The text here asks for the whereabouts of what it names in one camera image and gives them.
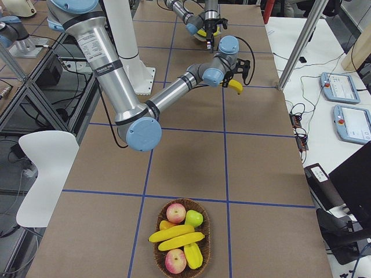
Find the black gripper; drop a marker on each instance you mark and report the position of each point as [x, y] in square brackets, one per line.
[210, 28]
[228, 77]

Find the yellow banana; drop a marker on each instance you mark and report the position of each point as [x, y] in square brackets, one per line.
[170, 233]
[235, 85]
[180, 241]
[202, 33]

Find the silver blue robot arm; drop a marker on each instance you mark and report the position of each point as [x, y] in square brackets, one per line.
[104, 32]
[218, 71]

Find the grey square plate orange rim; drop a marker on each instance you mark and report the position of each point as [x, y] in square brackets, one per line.
[201, 39]

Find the brown wicker basket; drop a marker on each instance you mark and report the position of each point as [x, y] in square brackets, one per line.
[204, 245]

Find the far teach pendant tablet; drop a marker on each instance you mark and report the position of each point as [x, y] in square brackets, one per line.
[339, 88]

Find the teach pendant tablet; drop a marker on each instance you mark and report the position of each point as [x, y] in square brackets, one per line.
[339, 88]
[352, 124]

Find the near teach pendant tablet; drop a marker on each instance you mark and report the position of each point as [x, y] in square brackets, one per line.
[352, 124]

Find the green apple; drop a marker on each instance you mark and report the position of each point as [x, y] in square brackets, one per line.
[193, 218]

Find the red pink apple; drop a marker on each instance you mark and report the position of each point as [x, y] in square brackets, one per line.
[175, 261]
[176, 213]

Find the black monitor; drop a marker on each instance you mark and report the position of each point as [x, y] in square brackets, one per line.
[352, 181]

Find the orange mango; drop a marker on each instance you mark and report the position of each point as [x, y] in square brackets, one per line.
[164, 224]

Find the yellow starfruit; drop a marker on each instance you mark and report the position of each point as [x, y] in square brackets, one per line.
[193, 255]

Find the white chair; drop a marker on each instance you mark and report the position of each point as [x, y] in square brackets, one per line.
[53, 153]

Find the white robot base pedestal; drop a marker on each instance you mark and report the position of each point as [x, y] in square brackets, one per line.
[120, 20]

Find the aluminium frame post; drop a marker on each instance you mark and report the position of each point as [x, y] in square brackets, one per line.
[308, 29]

